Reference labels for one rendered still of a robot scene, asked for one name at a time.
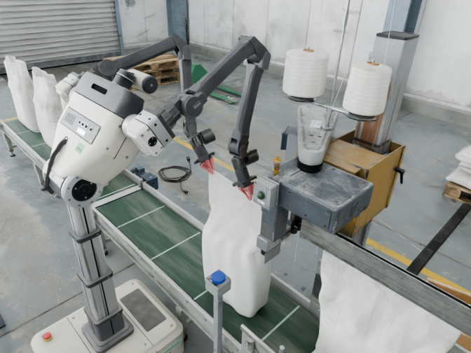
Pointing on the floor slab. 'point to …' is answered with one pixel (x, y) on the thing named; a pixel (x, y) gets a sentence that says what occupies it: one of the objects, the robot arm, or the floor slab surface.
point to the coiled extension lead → (176, 177)
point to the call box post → (218, 324)
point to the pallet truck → (219, 85)
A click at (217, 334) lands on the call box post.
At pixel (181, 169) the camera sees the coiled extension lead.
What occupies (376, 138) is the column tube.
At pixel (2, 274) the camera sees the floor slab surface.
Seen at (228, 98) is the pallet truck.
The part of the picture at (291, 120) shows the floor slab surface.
